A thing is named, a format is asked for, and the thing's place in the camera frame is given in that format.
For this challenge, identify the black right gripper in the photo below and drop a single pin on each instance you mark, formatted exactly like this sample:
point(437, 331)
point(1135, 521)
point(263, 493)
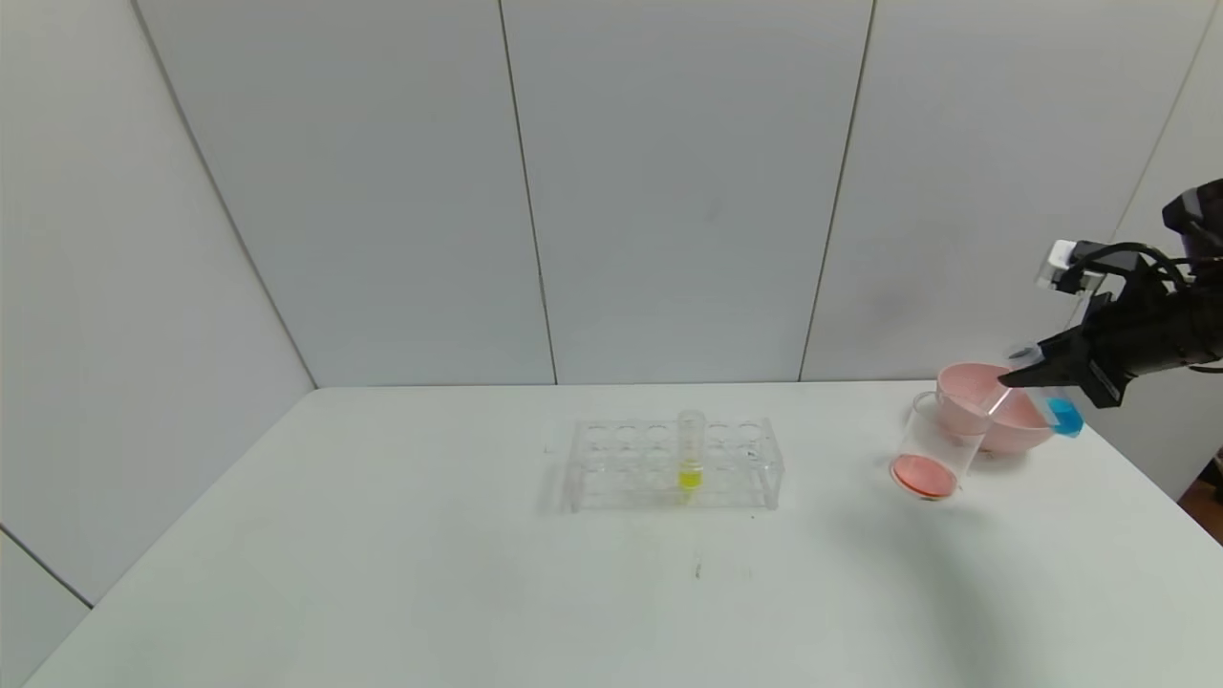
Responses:
point(1096, 368)

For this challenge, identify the test tube with blue pigment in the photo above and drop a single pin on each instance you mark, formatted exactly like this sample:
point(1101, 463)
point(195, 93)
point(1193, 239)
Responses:
point(1063, 416)

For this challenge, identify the test tube with red pigment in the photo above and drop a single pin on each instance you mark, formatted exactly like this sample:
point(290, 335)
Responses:
point(998, 403)

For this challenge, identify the test tube with yellow pigment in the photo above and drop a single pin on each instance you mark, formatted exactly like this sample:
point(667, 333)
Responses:
point(690, 475)

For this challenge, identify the clear plastic test tube rack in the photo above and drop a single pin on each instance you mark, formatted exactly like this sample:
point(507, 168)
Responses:
point(631, 478)

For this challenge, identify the pink bowl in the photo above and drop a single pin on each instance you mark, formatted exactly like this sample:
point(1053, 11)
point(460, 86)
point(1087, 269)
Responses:
point(965, 401)

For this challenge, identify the clear glass beaker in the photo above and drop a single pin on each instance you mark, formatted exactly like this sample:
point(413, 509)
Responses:
point(927, 459)

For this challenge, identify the dark background object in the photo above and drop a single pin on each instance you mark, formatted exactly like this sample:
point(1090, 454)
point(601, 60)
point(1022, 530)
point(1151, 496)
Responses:
point(1216, 480)

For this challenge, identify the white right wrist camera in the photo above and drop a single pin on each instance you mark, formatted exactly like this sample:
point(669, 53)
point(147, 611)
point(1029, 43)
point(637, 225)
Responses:
point(1061, 260)

